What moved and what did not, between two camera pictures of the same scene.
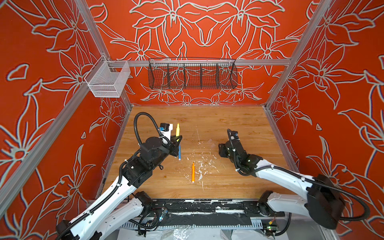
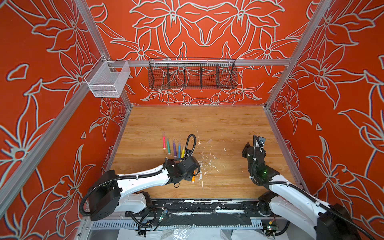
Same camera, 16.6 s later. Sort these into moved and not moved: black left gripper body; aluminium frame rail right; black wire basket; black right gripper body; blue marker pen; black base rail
Moved: black left gripper body; black right gripper body
Not moved: black base rail; black wire basket; aluminium frame rail right; blue marker pen
